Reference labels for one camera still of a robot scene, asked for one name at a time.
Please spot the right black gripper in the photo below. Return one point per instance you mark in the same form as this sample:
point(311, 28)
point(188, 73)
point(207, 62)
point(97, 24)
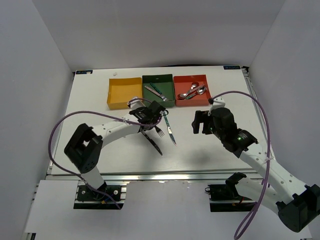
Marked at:
point(198, 119)

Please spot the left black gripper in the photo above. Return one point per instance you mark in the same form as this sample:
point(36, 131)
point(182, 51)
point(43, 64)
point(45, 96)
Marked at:
point(141, 109)

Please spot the pink handled fork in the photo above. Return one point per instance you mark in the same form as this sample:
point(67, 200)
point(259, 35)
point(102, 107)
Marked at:
point(160, 95)

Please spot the black patterned handle knife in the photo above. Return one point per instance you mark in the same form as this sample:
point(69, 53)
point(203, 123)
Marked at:
point(152, 142)

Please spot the teal handled fork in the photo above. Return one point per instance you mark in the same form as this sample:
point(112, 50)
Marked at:
point(156, 88)

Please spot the teal handled spoon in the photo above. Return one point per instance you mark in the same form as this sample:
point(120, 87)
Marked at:
point(200, 91)

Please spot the pink handled spoon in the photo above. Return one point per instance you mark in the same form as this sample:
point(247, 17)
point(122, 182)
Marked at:
point(182, 96)

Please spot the black handled spoon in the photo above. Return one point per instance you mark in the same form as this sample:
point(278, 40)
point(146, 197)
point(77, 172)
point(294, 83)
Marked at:
point(194, 85)

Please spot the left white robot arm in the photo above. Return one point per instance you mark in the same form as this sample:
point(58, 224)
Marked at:
point(85, 145)

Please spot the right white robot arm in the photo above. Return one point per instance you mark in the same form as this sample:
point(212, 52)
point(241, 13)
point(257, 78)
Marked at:
point(295, 203)

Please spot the green paper box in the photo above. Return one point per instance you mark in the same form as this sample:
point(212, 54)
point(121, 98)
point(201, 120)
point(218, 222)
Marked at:
point(164, 83)

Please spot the yellow paper box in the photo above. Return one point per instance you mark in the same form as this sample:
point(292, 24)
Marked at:
point(121, 90)

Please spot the red paper box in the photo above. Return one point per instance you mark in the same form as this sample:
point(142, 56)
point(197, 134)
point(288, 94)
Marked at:
point(184, 83)

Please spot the right blue corner label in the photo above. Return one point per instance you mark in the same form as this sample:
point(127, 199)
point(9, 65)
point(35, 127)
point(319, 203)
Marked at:
point(231, 67)

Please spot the blue corner label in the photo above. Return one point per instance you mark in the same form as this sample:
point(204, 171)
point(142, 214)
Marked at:
point(84, 72)
point(231, 67)

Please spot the left blue corner label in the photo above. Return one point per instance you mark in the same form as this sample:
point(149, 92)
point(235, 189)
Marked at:
point(84, 72)

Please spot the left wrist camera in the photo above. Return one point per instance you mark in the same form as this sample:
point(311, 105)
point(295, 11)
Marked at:
point(135, 101)

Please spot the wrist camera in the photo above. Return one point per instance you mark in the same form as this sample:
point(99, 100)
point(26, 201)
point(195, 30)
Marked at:
point(217, 102)
point(135, 101)

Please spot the black patterned handle fork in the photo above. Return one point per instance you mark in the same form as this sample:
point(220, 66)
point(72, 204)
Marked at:
point(159, 131)

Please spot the teal handled knife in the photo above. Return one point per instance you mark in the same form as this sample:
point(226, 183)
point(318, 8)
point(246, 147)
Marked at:
point(169, 130)

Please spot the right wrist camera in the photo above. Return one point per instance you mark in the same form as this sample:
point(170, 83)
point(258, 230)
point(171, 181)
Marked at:
point(217, 102)

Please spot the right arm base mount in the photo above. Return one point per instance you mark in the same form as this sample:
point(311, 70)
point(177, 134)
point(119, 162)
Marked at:
point(224, 198)

